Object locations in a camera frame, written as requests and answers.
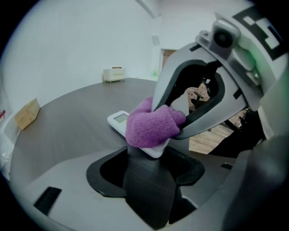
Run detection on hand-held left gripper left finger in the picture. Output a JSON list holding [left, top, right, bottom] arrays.
[[21, 146, 158, 231]]

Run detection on cream plastic box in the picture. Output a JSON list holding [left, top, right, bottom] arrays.
[[103, 66, 126, 84]]

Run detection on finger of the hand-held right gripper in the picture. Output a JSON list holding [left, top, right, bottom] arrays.
[[152, 42, 219, 112]]

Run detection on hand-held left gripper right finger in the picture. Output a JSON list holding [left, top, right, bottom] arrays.
[[166, 146, 237, 226]]

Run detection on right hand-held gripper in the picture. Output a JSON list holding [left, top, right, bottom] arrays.
[[176, 5, 289, 141]]

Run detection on black office chair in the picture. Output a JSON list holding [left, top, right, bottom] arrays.
[[191, 78, 213, 111]]

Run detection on right hand-held gripper camera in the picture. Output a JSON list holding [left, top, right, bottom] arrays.
[[211, 19, 241, 49]]

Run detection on wooden box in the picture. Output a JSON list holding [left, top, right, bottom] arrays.
[[14, 98, 42, 131]]

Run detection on white remote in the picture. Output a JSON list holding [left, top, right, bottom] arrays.
[[107, 110, 171, 158]]

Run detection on purple cleaning cloth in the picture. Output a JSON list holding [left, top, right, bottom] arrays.
[[125, 97, 187, 149]]

